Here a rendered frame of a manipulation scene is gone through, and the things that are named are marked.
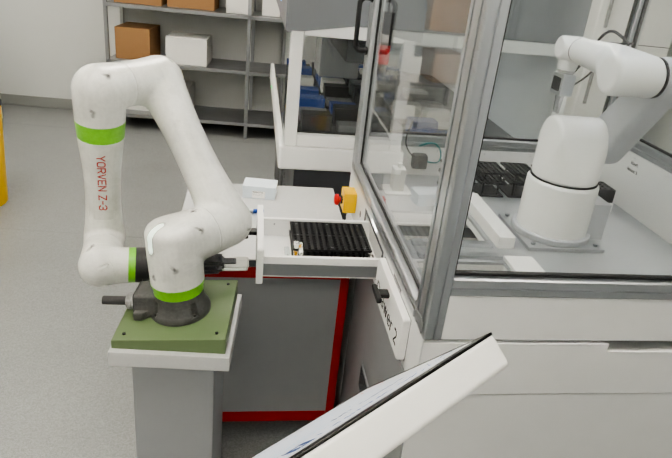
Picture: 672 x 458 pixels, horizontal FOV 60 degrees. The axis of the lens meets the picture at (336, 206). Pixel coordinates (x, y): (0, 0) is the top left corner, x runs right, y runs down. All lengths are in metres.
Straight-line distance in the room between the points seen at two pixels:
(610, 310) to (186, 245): 0.94
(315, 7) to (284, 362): 1.30
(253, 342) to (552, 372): 1.01
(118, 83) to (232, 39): 4.36
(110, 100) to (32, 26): 4.83
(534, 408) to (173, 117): 1.10
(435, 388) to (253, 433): 1.64
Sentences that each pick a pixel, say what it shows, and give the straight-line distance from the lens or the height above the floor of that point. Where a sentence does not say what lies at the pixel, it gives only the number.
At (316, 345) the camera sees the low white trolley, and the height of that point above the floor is 0.42.
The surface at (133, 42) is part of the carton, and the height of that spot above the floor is 0.77.
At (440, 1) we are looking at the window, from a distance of 1.32.
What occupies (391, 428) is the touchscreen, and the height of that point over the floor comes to 1.18.
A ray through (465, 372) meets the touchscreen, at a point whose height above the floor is 1.18.
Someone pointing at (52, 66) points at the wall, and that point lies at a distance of 6.29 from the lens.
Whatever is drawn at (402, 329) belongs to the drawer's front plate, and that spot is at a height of 0.91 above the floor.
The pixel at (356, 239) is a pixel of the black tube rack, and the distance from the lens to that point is 1.69.
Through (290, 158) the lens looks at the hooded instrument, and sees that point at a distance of 2.44.
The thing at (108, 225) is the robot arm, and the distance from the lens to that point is 1.66.
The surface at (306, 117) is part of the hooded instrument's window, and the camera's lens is 2.41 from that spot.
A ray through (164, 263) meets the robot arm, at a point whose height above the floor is 0.96.
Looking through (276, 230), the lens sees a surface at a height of 0.85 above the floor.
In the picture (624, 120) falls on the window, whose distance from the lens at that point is 1.20.
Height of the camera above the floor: 1.65
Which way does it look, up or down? 23 degrees down
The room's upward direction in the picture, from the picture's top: 6 degrees clockwise
